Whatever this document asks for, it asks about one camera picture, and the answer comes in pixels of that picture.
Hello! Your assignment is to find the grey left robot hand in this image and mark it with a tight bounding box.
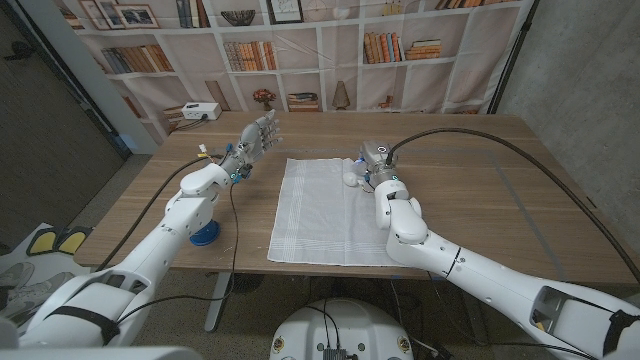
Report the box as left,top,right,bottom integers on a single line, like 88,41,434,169
219,109,284,184

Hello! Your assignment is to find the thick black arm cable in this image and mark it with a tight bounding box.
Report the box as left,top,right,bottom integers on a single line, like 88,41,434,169
384,126,640,284
94,154,225,274

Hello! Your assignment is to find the sneaker print floor poster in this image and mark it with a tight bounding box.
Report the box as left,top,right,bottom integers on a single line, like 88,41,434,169
0,222,94,337

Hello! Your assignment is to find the printed bookshelf backdrop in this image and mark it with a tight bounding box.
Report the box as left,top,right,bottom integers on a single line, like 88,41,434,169
52,0,536,146

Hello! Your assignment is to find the black backdrop stand pole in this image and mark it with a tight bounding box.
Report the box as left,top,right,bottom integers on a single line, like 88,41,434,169
487,0,541,115

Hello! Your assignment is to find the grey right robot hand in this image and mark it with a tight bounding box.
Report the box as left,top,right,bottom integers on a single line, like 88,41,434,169
352,139,401,189

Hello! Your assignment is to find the black power strip cord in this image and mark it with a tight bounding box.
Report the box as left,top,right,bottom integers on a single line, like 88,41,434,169
174,115,209,133

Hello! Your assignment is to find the white power strip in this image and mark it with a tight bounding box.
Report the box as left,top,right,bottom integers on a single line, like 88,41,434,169
180,102,223,122

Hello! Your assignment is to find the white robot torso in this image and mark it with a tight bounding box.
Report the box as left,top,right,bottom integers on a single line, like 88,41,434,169
269,298,415,360

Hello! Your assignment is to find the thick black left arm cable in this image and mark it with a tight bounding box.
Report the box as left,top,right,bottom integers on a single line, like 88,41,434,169
94,154,225,274

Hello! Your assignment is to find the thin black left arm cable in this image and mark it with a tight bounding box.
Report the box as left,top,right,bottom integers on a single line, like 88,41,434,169
117,182,241,324

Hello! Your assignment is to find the white cloth napkin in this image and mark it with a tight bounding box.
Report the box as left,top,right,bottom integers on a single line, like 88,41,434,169
266,157,401,268

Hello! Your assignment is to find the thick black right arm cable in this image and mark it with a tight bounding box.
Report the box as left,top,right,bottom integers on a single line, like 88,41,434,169
384,126,640,284

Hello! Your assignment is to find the black round floor object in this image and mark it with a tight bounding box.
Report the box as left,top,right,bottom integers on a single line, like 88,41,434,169
228,272,265,295

